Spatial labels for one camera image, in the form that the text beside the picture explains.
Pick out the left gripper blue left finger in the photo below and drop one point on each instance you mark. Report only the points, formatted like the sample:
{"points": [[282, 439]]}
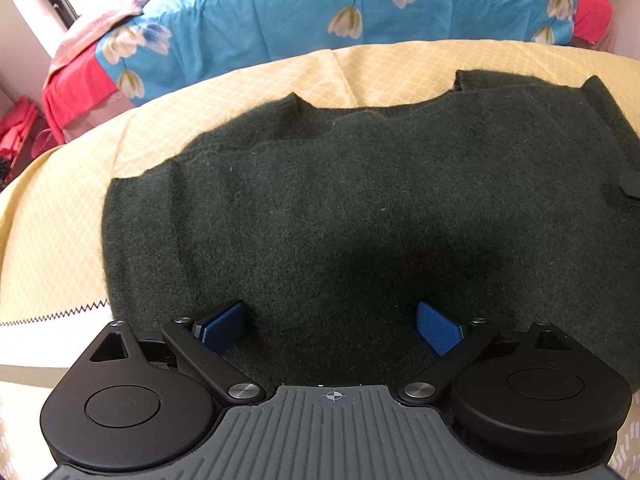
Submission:
{"points": [[199, 347]]}

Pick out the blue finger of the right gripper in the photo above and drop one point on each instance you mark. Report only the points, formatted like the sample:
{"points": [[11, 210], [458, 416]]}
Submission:
{"points": [[630, 183]]}

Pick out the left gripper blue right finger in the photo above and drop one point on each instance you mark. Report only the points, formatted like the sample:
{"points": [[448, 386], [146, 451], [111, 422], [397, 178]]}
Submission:
{"points": [[457, 344]]}

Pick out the dark green knit sweater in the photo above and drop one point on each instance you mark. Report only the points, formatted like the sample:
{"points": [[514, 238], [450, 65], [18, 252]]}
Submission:
{"points": [[500, 199]]}

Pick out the yellow patterned bed quilt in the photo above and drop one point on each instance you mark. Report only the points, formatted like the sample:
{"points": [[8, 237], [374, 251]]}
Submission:
{"points": [[53, 295]]}

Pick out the red bed cover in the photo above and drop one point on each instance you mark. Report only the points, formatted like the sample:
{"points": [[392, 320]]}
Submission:
{"points": [[81, 95]]}

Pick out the red bag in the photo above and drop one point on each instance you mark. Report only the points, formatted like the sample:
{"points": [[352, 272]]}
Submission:
{"points": [[25, 136]]}

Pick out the blue floral bedsheet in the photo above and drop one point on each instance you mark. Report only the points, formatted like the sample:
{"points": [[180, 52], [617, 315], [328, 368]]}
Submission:
{"points": [[233, 34]]}

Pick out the pink blanket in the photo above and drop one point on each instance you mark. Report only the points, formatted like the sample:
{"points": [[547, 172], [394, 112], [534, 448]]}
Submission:
{"points": [[100, 30]]}

